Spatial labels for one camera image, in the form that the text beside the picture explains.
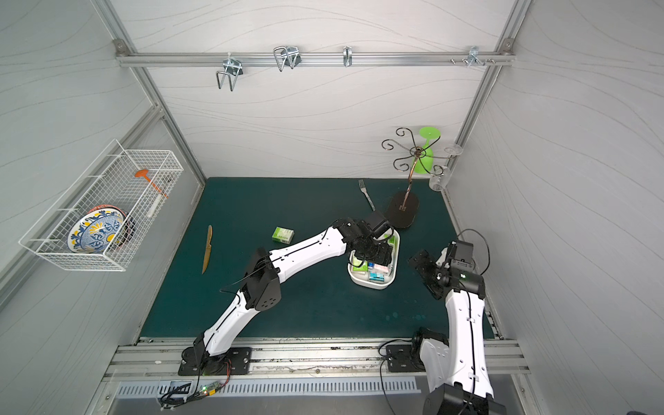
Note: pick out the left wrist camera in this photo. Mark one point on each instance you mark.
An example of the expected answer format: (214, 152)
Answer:
(377, 224)

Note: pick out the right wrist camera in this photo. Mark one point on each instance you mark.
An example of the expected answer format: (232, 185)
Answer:
(459, 255)

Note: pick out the green plastic goblet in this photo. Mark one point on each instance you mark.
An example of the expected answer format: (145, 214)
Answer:
(425, 160)

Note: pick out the metal bracket hook right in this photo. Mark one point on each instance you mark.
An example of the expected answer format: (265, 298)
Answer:
(473, 59)

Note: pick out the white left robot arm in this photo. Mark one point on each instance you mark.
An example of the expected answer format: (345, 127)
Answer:
(261, 290)

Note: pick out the metal double hook middle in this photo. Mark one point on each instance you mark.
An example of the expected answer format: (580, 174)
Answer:
(287, 56)

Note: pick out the white plastic storage box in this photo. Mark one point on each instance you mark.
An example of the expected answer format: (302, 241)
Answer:
(362, 278)

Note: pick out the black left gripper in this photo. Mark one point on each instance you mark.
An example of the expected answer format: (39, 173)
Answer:
(371, 250)

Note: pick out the small metal hook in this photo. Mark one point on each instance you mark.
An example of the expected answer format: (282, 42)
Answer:
(347, 56)

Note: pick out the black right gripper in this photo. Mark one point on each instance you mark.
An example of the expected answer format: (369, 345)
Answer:
(425, 264)

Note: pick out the black metal cup tree stand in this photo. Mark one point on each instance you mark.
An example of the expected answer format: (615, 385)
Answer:
(403, 208)

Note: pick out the clear plastic goblet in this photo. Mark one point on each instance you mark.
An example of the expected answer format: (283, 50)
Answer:
(441, 170)

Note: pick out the metal double hook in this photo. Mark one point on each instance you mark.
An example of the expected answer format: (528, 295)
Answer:
(231, 70)
(287, 56)

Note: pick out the metal double hook left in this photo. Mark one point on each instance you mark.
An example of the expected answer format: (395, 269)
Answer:
(231, 70)

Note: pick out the pink tissue pack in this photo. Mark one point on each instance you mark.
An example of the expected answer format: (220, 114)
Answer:
(381, 269)

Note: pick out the aluminium crossbar rail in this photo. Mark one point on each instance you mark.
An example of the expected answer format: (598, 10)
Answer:
(309, 59)

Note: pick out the orange handled utensil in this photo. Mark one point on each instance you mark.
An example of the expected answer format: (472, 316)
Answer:
(144, 173)

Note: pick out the yellow wooden knife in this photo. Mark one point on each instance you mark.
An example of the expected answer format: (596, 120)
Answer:
(208, 249)

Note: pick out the white slotted cable duct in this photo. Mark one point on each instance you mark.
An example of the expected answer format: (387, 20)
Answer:
(353, 386)

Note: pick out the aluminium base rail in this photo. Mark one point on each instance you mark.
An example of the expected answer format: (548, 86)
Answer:
(160, 358)

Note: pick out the silver metal fork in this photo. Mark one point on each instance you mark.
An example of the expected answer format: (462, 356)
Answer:
(364, 190)

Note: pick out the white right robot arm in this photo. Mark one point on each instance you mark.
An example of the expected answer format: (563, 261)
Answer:
(455, 365)

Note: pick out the teal cartoon tissue pack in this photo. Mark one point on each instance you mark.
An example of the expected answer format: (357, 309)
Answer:
(376, 278)

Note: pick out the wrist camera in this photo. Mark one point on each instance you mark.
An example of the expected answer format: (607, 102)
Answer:
(459, 255)
(377, 224)

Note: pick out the white wire basket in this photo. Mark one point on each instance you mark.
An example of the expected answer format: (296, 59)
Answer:
(108, 180)

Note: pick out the blue yellow patterned plate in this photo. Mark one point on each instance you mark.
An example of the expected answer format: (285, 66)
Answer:
(96, 230)

